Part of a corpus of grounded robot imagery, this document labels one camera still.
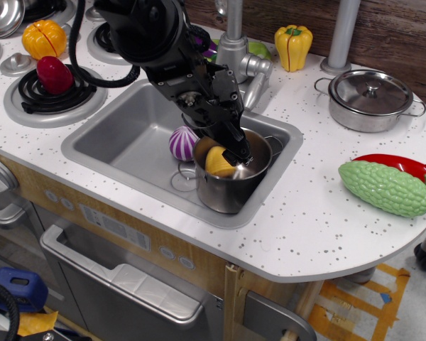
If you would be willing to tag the grey vertical pole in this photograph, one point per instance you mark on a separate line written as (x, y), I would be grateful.
(337, 60)

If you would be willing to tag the green toy plate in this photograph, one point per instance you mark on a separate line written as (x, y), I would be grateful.
(257, 48)

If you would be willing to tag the silver toy faucet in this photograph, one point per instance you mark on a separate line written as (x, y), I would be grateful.
(233, 51)

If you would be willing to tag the yellow toy corn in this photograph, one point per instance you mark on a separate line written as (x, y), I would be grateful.
(217, 165)

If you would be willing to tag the grey toy oven door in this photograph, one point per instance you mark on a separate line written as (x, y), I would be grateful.
(19, 232)

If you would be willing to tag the front black stove burner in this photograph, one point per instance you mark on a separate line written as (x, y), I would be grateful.
(28, 103)

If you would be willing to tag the purple striped toy onion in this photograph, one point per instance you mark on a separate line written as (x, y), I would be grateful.
(182, 143)

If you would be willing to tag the black stove burner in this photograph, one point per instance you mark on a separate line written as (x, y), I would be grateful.
(100, 47)
(28, 103)

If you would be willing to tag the green toy bitter gourd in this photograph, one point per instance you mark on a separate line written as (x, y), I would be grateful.
(385, 187)

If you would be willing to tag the purple toy eggplant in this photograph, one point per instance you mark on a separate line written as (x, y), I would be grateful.
(209, 53)

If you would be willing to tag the yellow toy bell pepper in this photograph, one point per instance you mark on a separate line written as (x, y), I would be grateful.
(293, 44)

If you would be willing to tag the grey toy dishwasher door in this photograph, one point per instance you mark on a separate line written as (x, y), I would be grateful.
(124, 297)

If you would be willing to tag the grey lower cabinet door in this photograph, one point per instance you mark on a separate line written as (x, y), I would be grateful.
(272, 321)

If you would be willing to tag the rear black stove burner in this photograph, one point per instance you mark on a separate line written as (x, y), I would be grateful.
(100, 47)

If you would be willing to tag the lidded steel pot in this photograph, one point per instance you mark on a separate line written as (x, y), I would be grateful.
(369, 101)

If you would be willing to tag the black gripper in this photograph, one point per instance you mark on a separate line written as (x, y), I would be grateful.
(226, 132)

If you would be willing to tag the orange toy bell pepper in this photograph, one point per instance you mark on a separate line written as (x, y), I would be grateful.
(44, 38)

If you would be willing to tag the grey stove knob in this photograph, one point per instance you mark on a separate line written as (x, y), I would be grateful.
(17, 65)

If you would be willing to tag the blue clamp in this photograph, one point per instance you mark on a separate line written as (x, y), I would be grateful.
(27, 288)

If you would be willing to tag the steel lid at corner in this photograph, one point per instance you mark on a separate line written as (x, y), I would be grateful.
(11, 16)

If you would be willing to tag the grey toy sink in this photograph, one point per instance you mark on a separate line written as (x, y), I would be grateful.
(128, 140)

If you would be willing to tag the red toy chili pepper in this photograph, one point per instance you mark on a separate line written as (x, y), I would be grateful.
(415, 168)

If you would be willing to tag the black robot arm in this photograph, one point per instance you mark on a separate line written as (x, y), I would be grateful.
(156, 36)

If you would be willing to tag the steel pot in sink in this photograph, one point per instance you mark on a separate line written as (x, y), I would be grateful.
(229, 195)

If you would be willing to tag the red toy strawberry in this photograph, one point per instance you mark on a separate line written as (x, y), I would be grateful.
(54, 76)

